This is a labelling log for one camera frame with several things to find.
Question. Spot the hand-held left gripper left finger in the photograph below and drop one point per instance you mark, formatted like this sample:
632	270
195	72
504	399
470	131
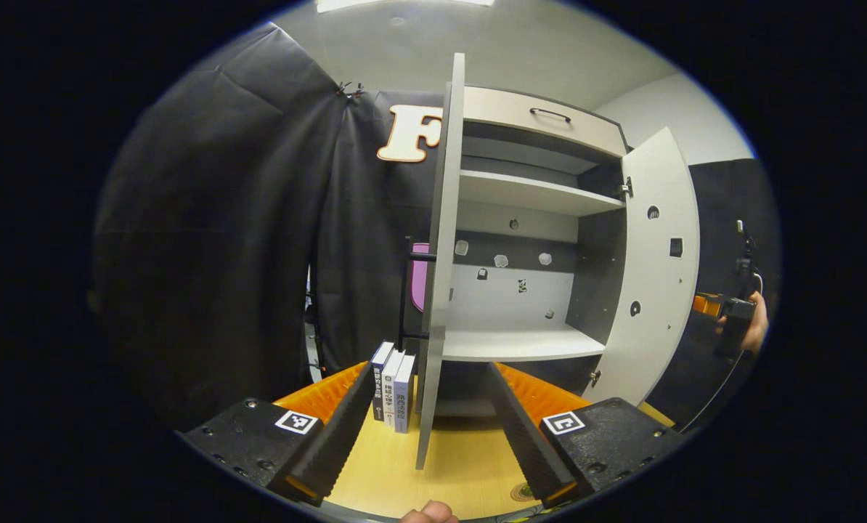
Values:
346	428

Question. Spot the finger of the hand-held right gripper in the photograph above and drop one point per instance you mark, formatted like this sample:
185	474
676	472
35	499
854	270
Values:
708	303

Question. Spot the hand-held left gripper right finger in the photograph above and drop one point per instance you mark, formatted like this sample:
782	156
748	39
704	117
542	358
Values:
520	436

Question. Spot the white cabinet door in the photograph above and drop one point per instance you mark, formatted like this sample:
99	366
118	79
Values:
441	290
658	290

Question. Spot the round brown coaster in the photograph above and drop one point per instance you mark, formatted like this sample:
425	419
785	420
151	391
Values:
524	492

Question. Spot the metal door hinge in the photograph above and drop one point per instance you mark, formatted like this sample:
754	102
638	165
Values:
594	378
627	187

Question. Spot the white and grey cabinet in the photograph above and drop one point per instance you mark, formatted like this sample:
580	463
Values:
542	229

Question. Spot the white cabinet drawer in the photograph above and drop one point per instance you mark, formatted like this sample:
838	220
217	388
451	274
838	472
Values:
506	112

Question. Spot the dark cover book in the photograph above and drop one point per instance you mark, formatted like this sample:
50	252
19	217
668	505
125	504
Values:
380	385

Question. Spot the white book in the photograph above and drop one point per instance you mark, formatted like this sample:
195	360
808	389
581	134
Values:
391	392

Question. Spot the pale blue book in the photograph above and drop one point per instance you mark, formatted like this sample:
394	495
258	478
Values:
404	399

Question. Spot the black backdrop cloth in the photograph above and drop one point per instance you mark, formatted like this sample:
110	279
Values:
208	254
717	211

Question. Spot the black metal stand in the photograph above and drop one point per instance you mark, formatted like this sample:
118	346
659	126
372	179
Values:
310	319

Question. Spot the pink board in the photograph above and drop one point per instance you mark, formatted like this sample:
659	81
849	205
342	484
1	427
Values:
419	280

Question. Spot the black cloth clip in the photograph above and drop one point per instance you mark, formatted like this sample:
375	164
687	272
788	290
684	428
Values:
359	89
343	89

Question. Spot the ceiling light panel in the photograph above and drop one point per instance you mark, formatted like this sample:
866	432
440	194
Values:
375	4

